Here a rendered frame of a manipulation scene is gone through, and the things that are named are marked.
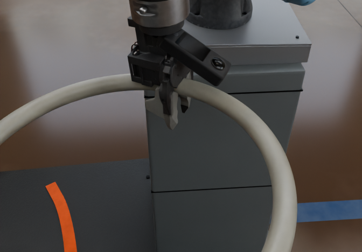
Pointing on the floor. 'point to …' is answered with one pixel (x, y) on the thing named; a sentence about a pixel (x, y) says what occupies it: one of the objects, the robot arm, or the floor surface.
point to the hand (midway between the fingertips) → (181, 116)
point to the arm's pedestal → (219, 163)
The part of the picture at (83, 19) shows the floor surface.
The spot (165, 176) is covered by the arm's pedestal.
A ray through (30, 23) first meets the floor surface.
